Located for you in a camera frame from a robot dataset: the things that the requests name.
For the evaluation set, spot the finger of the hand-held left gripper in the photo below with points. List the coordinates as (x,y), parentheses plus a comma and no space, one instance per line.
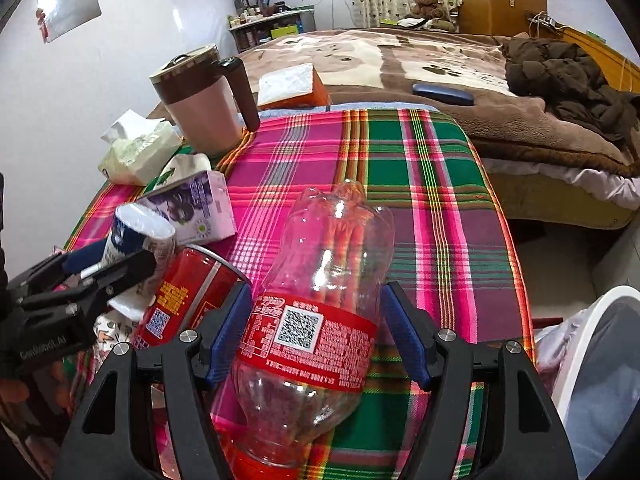
(42,272)
(125,269)

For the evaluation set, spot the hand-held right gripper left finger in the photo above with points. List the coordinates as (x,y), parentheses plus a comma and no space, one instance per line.
(229,332)

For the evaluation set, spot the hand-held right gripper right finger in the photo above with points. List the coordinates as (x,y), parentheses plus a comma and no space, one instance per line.
(407,335)

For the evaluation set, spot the white and blue paper cup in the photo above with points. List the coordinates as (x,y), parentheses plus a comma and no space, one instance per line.
(142,225)

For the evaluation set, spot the red drink can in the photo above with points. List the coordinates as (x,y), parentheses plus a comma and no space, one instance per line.
(185,285)

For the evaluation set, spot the clear plastic bottle red label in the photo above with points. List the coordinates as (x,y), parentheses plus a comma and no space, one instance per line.
(320,260)

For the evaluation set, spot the white trash bin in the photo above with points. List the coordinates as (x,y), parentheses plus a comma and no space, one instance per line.
(590,340)

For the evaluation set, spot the cartoon printed paper wrapper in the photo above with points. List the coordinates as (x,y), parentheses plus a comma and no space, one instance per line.
(109,335)

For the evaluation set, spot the purple drink carton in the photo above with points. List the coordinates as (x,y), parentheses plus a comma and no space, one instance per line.
(200,205)

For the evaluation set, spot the pink and green plaid tablecloth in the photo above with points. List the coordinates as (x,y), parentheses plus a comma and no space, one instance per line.
(440,240)

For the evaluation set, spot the soft tissue pack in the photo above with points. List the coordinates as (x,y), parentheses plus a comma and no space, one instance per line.
(137,152)

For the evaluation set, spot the crumpled white paper wrapper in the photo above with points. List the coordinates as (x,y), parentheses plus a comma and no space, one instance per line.
(187,164)

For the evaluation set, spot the pale pink plastic bag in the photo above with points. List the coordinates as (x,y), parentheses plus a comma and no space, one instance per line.
(562,342)

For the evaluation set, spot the pink mug with brown lid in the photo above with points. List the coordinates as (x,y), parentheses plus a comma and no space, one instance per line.
(200,105)

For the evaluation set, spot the white bed sheet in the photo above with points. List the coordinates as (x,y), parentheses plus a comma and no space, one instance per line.
(580,180)

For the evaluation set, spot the orange tissue box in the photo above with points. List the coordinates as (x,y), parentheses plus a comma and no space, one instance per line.
(290,85)

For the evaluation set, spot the brown printed bed blanket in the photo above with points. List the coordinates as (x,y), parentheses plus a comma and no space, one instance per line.
(390,55)

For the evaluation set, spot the shelf with bottles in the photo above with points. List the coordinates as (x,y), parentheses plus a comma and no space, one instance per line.
(272,27)

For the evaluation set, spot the brown jacket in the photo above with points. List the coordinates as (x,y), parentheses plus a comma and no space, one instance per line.
(560,75)

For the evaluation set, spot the brown teddy bear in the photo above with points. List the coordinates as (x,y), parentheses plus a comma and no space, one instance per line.
(426,5)

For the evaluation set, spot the wooden headboard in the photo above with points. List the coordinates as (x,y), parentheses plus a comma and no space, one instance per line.
(600,45)

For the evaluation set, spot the white wall sheet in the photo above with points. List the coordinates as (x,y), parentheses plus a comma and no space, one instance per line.
(70,2)

